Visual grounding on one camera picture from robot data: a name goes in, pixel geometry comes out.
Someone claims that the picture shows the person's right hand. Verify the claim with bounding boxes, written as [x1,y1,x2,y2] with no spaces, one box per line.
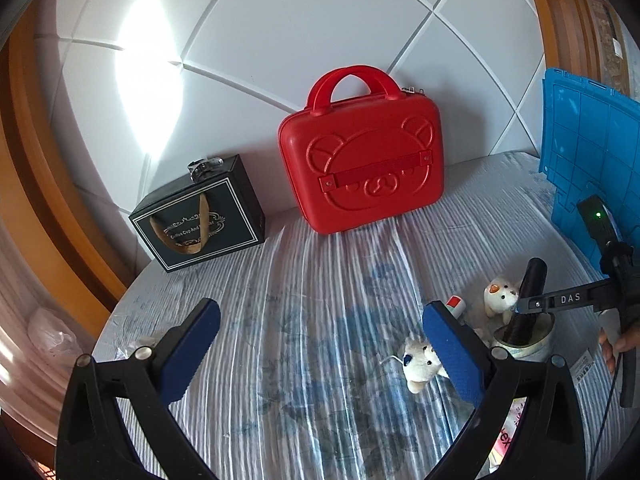
[599,323,640,375]

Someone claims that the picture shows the white bowl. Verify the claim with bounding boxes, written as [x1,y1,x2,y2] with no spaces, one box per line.
[492,313,555,362]

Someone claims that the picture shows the red bear suitcase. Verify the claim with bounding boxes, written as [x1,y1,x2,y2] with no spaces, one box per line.
[278,65,444,235]

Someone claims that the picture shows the clear plastic bag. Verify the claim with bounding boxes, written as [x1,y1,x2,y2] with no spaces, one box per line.
[27,308,84,367]

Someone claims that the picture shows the blue plastic crate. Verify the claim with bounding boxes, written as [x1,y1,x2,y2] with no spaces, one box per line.
[539,68,640,269]

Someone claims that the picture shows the black gift box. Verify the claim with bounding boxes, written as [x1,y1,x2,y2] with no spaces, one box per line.
[129,155,266,272]

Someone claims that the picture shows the small white plush toy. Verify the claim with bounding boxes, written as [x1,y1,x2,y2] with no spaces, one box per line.
[380,337,448,394]

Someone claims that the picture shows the white red-label bottle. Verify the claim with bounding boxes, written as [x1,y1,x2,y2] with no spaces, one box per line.
[445,295,466,320]

